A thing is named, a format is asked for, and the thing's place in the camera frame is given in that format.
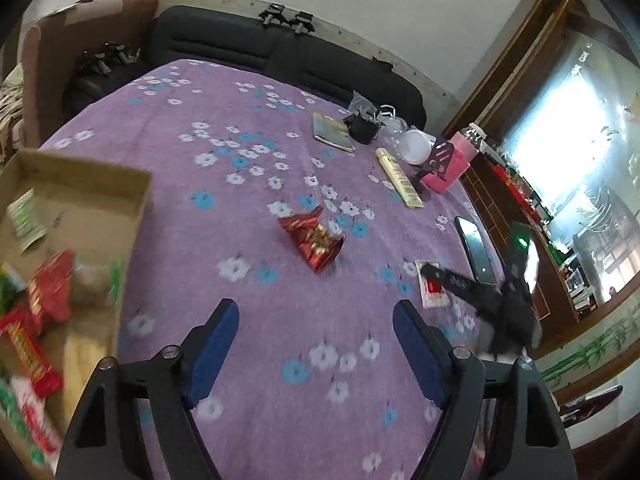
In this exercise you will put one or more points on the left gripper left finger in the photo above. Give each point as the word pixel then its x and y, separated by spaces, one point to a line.
pixel 105 440

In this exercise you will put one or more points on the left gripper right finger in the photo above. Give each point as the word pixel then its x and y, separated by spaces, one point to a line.
pixel 527 438

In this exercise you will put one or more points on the white red sachet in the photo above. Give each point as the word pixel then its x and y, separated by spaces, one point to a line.
pixel 39 424
pixel 433 296

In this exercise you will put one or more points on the long beige cracker pack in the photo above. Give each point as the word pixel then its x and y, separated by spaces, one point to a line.
pixel 89 337

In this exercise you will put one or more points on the red bar snack packet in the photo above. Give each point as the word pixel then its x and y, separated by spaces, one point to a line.
pixel 16 326

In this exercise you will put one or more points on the brown cake clear packet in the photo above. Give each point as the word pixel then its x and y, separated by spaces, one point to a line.
pixel 96 284

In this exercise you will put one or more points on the red round-logo candy packet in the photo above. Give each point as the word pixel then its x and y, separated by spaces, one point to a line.
pixel 48 291

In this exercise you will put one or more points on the dark red gold-print packet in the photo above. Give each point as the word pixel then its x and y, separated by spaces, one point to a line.
pixel 315 243

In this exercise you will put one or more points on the white green sunflower seed bag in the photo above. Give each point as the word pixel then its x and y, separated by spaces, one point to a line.
pixel 24 218

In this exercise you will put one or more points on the green striped snack bag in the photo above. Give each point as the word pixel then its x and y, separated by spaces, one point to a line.
pixel 13 414

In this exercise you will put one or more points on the green peas snack bag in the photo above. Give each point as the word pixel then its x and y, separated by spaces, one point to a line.
pixel 11 285

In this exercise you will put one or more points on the black smartphone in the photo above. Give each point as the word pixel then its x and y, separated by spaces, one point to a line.
pixel 475 250

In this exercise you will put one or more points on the cream tube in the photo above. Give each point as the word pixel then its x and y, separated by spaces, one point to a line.
pixel 398 179

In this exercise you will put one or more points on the black phone stand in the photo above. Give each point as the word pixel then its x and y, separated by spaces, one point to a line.
pixel 437 162

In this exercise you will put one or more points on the white round lid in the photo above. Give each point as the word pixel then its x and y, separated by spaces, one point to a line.
pixel 415 146

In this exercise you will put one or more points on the purple floral tablecloth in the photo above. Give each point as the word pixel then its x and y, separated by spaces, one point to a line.
pixel 315 385

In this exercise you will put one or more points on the clear plastic cup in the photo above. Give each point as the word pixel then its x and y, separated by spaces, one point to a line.
pixel 393 127

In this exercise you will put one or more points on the wooden cabinet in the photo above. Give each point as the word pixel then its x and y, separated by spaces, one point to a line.
pixel 560 109

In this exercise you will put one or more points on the cardboard box tray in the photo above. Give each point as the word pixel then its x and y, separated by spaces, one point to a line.
pixel 68 228

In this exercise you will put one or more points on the black small box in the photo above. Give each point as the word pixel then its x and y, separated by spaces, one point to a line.
pixel 362 119

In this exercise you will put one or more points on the olive notebook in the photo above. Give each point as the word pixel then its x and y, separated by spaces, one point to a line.
pixel 332 133

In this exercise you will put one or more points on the black clamp on sofa right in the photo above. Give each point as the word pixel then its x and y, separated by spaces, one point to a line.
pixel 302 23

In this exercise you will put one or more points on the black clamp on sofa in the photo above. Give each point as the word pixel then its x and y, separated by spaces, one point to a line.
pixel 302 23
pixel 273 15

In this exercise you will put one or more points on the black clamp on sofa left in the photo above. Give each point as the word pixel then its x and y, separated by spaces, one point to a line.
pixel 273 15

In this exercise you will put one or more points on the black leather sofa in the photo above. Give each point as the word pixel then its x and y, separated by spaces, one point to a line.
pixel 326 70

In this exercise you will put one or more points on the brown armchair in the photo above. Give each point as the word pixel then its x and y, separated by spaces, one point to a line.
pixel 71 59

